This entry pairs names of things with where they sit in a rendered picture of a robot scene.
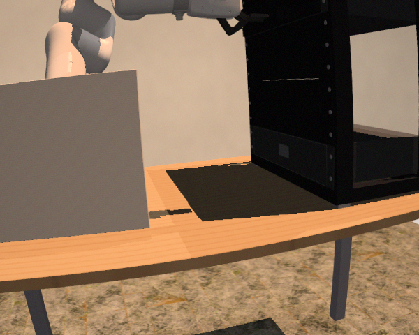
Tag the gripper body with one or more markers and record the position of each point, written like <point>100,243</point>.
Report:
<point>213,9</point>

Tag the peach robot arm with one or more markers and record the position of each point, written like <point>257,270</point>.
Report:
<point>83,38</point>

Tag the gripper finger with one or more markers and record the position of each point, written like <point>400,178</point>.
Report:
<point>243,19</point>

